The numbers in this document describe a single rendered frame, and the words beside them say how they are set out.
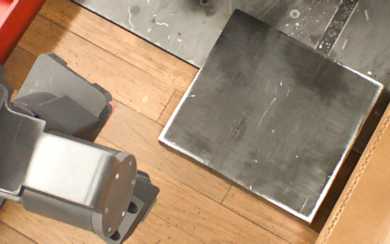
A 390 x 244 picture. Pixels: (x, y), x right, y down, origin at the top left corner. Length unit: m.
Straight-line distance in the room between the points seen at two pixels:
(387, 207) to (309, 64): 0.16
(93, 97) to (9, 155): 0.12
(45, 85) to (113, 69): 0.22
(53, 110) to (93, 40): 0.28
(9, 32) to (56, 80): 0.22
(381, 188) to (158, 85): 0.25
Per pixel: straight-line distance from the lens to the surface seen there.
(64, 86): 0.64
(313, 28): 0.88
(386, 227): 0.83
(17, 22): 0.86
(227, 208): 0.82
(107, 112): 0.65
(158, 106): 0.84
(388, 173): 0.84
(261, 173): 0.81
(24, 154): 0.53
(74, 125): 0.60
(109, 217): 0.54
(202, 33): 0.87
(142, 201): 0.58
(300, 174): 0.81
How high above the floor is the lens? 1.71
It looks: 75 degrees down
